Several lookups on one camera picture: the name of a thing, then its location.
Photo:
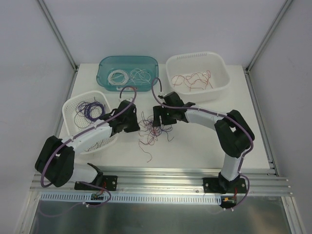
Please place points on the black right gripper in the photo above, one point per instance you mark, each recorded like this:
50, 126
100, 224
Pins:
159, 115

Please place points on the white tub basket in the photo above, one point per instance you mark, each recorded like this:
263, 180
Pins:
198, 77

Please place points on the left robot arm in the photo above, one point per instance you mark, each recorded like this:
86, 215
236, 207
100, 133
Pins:
56, 161

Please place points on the aluminium frame rail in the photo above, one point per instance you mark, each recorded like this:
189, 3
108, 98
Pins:
264, 182

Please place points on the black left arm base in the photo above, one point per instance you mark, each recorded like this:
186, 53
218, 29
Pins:
109, 182

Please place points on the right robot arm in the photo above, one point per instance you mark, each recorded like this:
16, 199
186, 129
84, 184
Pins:
235, 136

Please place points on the teal plastic bin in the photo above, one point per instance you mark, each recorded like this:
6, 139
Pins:
117, 72

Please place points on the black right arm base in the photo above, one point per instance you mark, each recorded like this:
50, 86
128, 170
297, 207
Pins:
222, 186

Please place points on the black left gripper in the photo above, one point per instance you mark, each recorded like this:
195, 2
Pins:
133, 121

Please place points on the white perforated tray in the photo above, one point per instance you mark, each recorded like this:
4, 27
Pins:
81, 118

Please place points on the white slotted cable duct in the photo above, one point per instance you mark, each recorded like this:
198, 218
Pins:
132, 198

